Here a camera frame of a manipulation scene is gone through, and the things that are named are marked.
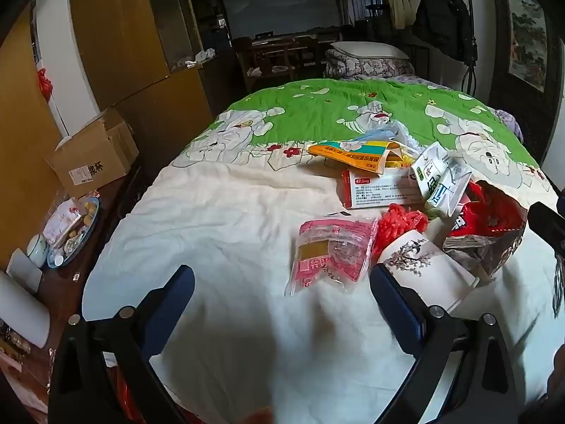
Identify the white thermos jug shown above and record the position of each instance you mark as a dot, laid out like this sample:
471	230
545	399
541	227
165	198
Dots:
22	309

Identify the orange yellow medicine box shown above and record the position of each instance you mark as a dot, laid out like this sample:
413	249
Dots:
344	150

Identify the wooden table with chairs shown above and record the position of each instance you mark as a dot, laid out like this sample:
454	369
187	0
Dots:
282	53

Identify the white red medicine box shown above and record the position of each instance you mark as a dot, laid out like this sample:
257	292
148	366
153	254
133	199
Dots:
379	190

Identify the clear plastic bag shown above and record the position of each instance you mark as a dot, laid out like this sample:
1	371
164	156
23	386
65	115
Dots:
408	139

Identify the brown cardboard box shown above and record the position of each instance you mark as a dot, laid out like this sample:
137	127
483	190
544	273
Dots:
97	154

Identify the red hanging ornament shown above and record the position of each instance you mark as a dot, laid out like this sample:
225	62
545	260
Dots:
43	83

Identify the white green packets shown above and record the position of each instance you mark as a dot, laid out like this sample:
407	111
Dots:
435	176

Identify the white pink tissue pack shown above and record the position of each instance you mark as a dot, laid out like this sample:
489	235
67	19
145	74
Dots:
64	223

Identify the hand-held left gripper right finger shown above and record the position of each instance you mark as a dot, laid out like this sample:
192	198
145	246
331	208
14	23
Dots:
393	300

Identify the white lidded porcelain cup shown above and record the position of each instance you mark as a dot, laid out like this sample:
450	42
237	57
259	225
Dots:
37	249

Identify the black coat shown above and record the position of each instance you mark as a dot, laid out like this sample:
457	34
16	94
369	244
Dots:
441	17

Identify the pile of walnuts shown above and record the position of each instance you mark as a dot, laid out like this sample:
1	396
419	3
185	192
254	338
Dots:
89	212

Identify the red mesh net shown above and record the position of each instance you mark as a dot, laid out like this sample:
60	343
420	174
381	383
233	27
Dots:
397	225

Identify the small white box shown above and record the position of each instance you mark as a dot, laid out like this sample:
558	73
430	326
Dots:
24	269

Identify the green white cartoon blanket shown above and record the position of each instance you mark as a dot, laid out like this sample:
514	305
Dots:
220	229

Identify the white paper cup plum print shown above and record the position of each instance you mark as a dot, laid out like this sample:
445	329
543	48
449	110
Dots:
423	269

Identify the dark wooden cabinet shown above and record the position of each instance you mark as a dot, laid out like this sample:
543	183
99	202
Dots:
66	282

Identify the purple cloth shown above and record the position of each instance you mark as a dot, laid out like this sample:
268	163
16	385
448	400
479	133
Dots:
507	121

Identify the black coat rack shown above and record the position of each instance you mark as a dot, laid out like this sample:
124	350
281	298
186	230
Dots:
470	31

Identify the pink plastic food packet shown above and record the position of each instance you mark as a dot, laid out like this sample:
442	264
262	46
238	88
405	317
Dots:
326	247

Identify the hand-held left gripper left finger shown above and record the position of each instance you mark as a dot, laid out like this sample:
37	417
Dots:
172	300

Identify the folded floral quilt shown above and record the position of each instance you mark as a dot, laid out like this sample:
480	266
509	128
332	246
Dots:
366	68

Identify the blue oval plate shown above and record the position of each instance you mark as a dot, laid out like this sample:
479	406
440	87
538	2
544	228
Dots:
86	234

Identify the red foil snack bag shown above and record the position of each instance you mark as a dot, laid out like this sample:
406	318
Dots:
481	225

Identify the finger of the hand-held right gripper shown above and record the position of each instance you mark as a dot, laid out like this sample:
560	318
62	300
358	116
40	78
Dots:
545	223

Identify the framed landscape wall painting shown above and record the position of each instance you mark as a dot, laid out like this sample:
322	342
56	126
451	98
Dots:
527	39

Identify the white pillow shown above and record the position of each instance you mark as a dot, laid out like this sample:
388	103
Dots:
366	49

